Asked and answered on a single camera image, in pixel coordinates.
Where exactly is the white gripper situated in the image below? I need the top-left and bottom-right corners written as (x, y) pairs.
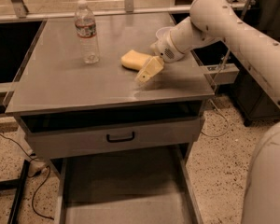
top-left (135, 37), bottom-right (185, 83)

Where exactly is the yellow sponge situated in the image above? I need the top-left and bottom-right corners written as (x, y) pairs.
top-left (120, 49), bottom-right (151, 71)

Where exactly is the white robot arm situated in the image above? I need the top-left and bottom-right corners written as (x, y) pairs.
top-left (151, 0), bottom-right (280, 224)

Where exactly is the grey drawer cabinet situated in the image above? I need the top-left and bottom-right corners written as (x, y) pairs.
top-left (3, 12), bottom-right (218, 224)

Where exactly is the open grey middle drawer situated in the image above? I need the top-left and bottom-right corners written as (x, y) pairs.
top-left (54, 146), bottom-right (203, 224)

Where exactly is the grey top drawer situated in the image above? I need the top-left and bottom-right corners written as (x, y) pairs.
top-left (25, 116), bottom-right (204, 160)

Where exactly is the white ceramic bowl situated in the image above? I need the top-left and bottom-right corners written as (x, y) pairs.
top-left (156, 27), bottom-right (171, 44)

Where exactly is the clear plastic water bottle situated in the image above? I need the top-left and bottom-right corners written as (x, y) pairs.
top-left (74, 0), bottom-right (100, 64)

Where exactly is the grey metal bracket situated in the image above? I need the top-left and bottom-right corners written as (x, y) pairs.
top-left (202, 63), bottom-right (239, 86)

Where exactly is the white power cable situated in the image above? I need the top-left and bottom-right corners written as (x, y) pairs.
top-left (201, 47), bottom-right (232, 139)

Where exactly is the black drawer handle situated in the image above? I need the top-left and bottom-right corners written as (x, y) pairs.
top-left (106, 132), bottom-right (135, 143)

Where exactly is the black floor cable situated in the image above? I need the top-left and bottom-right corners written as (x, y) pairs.
top-left (0, 128), bottom-right (55, 221)

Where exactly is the black metal frame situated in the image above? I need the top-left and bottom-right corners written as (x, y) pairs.
top-left (0, 161), bottom-right (30, 224)

